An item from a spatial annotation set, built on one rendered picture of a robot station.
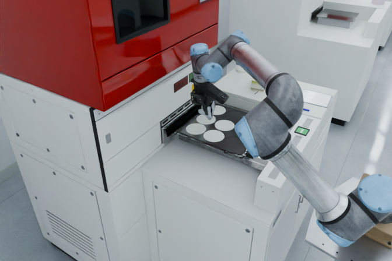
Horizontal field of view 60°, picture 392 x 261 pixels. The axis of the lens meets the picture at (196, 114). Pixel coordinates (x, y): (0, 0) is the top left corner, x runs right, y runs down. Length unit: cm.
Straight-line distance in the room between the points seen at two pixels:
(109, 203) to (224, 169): 52
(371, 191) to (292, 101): 38
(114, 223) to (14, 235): 113
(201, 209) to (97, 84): 69
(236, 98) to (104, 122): 82
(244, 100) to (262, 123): 88
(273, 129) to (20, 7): 94
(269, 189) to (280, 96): 45
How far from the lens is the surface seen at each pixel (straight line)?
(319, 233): 139
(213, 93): 144
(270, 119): 98
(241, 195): 145
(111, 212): 158
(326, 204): 114
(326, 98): 193
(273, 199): 136
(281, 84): 103
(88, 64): 118
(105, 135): 134
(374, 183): 119
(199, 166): 158
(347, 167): 310
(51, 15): 124
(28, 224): 267
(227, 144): 158
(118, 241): 172
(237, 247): 155
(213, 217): 150
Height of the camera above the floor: 184
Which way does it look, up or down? 31 degrees down
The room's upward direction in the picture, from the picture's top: straight up
